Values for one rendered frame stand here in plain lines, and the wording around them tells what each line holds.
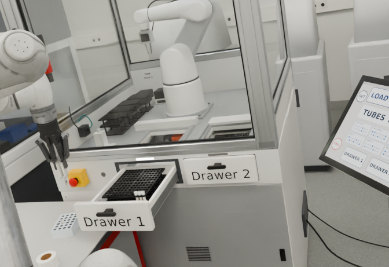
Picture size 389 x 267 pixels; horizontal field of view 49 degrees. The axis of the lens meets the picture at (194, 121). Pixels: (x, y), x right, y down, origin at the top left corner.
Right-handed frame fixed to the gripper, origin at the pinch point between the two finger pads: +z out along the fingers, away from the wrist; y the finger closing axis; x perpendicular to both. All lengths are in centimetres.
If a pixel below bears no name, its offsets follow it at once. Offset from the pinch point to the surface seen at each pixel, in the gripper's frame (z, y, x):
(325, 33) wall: 18, 182, 290
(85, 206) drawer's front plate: 7.8, 12.8, -19.6
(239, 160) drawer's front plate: 8, 69, -2
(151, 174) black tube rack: 10.2, 33.5, 3.4
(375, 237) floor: 100, 140, 61
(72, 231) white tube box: 21.5, 1.3, -11.4
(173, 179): 14.0, 41.8, 2.6
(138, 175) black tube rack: 9.9, 27.8, 3.7
